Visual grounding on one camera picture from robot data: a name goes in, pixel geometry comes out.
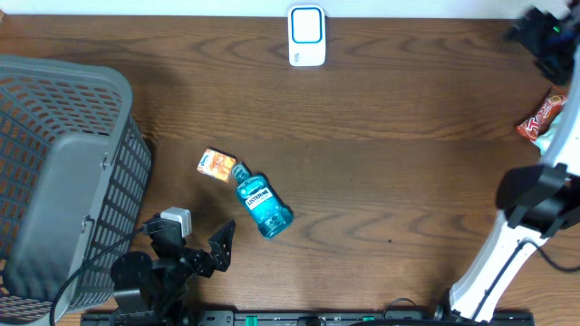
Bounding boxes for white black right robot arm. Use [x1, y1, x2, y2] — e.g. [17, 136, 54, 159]
[432, 1, 579, 325]

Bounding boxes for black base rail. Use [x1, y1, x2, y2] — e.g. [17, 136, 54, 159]
[80, 308, 536, 326]

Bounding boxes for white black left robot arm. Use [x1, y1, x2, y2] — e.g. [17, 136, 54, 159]
[110, 215, 236, 325]

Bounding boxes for orange Kleenex tissue pack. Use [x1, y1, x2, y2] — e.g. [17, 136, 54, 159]
[197, 148, 237, 183]

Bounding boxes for red brown chocolate bar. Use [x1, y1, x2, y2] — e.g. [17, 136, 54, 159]
[516, 87, 567, 141]

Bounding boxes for black left camera cable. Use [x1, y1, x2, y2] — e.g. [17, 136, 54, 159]
[48, 225, 150, 326]

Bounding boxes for grey plastic basket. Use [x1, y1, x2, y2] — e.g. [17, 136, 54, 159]
[1, 55, 152, 325]

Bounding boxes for blue Listerine mouthwash bottle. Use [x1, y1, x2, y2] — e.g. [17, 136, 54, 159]
[232, 162, 294, 239]

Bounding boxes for teal white pack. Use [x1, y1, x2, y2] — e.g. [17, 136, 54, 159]
[532, 114, 562, 156]

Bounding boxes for white barcode scanner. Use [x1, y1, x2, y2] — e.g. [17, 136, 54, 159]
[287, 5, 326, 67]

